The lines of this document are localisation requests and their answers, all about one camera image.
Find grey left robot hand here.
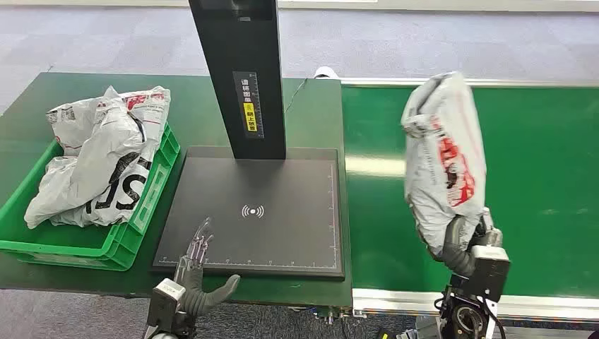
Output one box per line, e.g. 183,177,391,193
174,217,242,318

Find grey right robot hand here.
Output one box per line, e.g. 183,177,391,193
439,208,504,278

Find white courier bag red print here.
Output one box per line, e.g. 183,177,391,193
401,71,489,261

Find black weighing device platform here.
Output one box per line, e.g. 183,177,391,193
152,145,346,280

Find green plastic basket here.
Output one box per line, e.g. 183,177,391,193
0,122,181,273

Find black weighing device column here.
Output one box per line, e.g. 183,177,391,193
188,0,287,161

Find green conveyor belt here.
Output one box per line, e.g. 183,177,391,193
341,85,599,300

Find metal fitting under table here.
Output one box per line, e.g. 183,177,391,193
313,306,352,326

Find white courier bag black letters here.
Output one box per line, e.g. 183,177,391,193
24,86,160,230

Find white courier bag with labels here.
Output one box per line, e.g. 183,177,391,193
47,85,172,157

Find black yellow column label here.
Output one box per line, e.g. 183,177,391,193
232,71,265,140

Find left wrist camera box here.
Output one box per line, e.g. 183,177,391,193
147,278,186,328

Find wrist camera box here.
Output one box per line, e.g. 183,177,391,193
147,278,186,328
470,245,511,302

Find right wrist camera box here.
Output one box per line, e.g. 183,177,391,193
470,245,511,302

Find aluminium conveyor frame rail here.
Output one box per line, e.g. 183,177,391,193
340,77,599,89
352,287,599,323

